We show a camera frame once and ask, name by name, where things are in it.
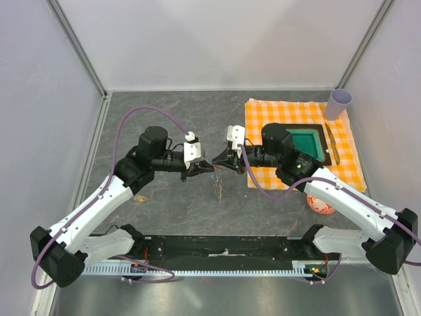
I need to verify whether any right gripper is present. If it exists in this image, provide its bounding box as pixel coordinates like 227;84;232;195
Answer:
212;144;280;175

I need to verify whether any keyring chain with blue tag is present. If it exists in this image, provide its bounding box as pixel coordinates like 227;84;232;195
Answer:
210;163;224;201

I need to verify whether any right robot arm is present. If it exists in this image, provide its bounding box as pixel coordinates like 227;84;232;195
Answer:
212;123;420;275

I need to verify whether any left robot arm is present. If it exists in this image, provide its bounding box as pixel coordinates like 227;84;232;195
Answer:
30;126;214;288

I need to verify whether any orange checkered cloth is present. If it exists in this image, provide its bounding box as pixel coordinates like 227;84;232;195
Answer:
245;99;367;192

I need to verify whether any green square plate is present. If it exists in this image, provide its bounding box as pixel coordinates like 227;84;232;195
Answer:
284;124;332;166

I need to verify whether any gold knife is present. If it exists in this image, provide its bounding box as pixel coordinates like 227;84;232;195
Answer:
325;123;340;165

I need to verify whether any lilac cup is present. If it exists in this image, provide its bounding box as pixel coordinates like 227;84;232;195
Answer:
324;88;353;121

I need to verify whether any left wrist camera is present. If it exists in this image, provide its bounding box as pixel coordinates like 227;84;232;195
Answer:
184;132;203;169

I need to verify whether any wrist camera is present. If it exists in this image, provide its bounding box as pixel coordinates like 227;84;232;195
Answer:
184;132;203;169
226;125;245;155

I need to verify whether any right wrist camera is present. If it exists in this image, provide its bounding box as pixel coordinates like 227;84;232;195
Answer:
226;125;245;155

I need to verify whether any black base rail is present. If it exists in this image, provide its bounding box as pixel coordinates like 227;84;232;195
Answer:
127;235;326;271

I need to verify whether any slotted cable duct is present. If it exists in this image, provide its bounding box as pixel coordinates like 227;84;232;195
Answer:
82;261;327;277

